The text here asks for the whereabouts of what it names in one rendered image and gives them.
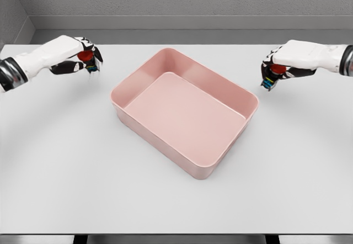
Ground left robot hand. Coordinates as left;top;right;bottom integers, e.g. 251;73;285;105
39;35;104;76

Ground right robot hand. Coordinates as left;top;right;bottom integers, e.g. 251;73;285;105
260;39;326;86

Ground red button industrial switch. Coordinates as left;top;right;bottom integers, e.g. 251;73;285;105
77;50;100;74
260;63;289;92

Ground pink rectangular basket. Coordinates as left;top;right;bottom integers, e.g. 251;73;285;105
110;47;260;181

